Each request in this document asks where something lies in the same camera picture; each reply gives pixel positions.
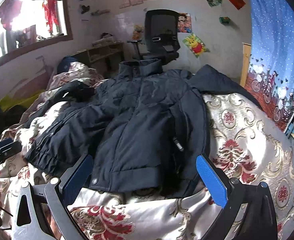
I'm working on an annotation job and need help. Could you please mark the dark navy puffer jacket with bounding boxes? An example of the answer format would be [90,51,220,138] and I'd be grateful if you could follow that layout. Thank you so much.
[25,59,254,198]

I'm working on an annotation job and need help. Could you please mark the floral satin bed quilt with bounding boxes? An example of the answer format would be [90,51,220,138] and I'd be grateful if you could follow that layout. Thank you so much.
[0,62,294,239]

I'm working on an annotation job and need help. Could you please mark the blue pillow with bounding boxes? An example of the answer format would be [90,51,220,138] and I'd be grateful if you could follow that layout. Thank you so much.
[56,56,78,74]

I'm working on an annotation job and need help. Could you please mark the wooden desk with shelf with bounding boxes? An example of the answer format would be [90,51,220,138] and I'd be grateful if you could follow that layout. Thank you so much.
[72,42,125,79]

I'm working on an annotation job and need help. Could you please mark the red hanging window ornament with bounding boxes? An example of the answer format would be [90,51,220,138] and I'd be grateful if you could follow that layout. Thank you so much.
[42,0,59,35]

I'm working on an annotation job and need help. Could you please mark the blue bicycle print curtain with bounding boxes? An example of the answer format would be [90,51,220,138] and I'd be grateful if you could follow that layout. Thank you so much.
[245,0,294,132]

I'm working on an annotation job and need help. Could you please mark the small cartoon sticker poster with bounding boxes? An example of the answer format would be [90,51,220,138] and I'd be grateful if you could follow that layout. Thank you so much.
[132,24,144,41]

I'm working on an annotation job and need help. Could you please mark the light wooden board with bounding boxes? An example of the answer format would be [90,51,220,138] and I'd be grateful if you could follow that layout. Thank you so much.
[240,43,251,87]

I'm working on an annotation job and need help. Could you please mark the black mesh office chair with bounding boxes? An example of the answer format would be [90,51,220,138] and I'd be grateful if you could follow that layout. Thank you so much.
[128,9,180,66]

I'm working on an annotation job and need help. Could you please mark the Winnie the Pooh poster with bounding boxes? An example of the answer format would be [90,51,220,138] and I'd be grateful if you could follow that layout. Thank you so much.
[183,33,210,59]

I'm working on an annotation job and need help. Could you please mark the cartoon anime poster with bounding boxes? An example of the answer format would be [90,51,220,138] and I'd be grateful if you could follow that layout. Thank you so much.
[178,13,192,33]

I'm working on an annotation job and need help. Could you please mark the window with brown frame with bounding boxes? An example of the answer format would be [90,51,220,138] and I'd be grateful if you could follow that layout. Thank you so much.
[0,0,73,66]

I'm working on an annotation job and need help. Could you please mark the green hanging wall pouch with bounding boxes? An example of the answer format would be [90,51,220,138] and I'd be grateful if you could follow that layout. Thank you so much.
[219,16,230,25]

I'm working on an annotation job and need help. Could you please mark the green photo on wall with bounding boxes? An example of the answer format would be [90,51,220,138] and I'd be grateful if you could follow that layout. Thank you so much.
[206,0,222,7]

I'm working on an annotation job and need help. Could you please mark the red paper on wall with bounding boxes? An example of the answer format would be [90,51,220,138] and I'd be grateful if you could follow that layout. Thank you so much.
[228,0,246,10]

